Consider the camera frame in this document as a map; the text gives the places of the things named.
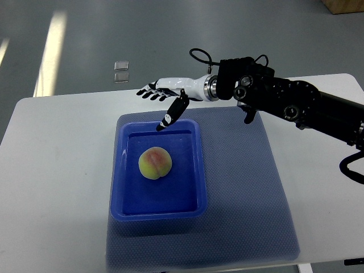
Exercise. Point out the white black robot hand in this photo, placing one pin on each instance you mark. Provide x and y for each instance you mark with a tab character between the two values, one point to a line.
201	89

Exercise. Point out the green pink peach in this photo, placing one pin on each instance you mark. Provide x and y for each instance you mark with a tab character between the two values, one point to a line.
155	163

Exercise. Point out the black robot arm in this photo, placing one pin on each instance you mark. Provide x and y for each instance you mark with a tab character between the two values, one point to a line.
255	88

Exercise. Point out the lower metal floor plate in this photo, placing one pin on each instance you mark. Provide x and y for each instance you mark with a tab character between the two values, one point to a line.
121	77

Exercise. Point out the metal floor plate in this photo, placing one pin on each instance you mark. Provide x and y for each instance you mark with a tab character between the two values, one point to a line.
121	77
121	65

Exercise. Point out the upper metal floor plate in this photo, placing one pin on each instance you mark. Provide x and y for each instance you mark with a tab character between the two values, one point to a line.
121	65

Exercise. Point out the blue plastic tray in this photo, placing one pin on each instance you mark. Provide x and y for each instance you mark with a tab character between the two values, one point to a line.
181	194

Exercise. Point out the blue grey textured mat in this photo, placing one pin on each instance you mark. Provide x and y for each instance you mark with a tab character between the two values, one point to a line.
247	220

